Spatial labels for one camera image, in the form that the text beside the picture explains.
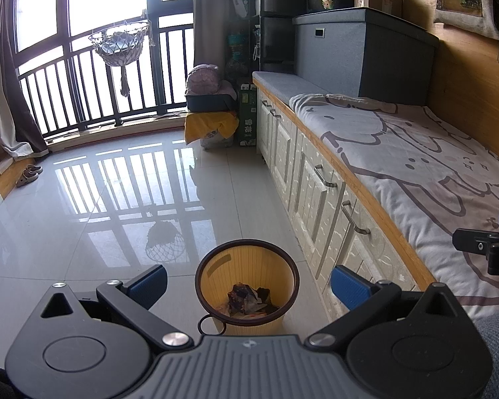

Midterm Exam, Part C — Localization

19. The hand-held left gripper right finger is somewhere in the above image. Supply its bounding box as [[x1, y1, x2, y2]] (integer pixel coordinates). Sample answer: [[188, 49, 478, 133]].
[[305, 265, 468, 350]]

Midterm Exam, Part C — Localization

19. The brown curtain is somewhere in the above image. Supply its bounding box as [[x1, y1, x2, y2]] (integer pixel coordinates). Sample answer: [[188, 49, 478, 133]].
[[0, 0, 48, 159], [193, 0, 234, 79]]

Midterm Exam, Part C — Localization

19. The grey fabric storage box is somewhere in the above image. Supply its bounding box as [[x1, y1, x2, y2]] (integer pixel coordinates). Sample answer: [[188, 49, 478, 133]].
[[292, 8, 440, 106]]

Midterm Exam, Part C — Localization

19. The green cardboard box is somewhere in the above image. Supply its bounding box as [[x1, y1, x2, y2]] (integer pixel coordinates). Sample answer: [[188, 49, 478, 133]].
[[238, 83, 258, 147]]

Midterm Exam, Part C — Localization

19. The yellow cloth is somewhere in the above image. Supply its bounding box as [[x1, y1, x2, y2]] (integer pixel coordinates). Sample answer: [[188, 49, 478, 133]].
[[185, 110, 240, 145]]

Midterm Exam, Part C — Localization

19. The grey bench cushion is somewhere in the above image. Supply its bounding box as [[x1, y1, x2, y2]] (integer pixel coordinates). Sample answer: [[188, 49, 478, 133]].
[[252, 70, 333, 111]]

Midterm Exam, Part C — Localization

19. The black drawer tower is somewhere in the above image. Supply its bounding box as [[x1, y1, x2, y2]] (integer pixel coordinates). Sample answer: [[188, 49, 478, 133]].
[[258, 0, 308, 73]]

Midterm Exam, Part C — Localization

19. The wooden platform step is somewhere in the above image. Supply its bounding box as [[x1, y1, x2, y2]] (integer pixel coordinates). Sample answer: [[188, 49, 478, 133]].
[[0, 141, 51, 212]]

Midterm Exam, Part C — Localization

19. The dark storage tray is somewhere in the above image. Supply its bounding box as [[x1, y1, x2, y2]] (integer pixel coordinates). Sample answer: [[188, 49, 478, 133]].
[[185, 93, 239, 113]]

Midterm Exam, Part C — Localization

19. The printed blanket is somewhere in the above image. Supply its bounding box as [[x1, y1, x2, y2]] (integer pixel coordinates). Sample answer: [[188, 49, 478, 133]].
[[289, 93, 499, 321]]

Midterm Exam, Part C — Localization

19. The hanging net basket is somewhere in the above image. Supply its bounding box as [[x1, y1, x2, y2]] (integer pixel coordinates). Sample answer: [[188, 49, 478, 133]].
[[87, 19, 152, 98]]

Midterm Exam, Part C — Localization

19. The pink cushion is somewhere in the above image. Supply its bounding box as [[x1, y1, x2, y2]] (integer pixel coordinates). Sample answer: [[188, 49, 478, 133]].
[[186, 64, 238, 100]]

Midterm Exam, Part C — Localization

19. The yellow trash bin dark rim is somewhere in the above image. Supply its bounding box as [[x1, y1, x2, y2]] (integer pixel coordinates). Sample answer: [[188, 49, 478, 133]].
[[195, 239, 299, 337]]

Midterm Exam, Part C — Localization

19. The black window railing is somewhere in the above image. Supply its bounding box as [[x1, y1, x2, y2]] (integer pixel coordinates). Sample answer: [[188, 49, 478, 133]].
[[14, 14, 196, 138]]

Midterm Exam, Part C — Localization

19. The metal shelf rack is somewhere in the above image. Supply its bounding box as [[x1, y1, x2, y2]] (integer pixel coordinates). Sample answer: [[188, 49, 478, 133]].
[[229, 0, 262, 88]]

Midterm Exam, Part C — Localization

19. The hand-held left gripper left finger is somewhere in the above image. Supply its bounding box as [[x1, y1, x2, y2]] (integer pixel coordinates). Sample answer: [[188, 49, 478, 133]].
[[39, 264, 194, 350]]

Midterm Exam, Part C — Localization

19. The dark crumpled plastic wrapper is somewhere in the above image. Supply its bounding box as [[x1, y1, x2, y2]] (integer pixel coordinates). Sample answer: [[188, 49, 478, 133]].
[[227, 283, 280, 316]]

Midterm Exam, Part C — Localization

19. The white printed bag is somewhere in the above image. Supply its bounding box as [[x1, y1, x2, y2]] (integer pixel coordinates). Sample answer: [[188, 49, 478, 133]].
[[200, 127, 236, 149]]

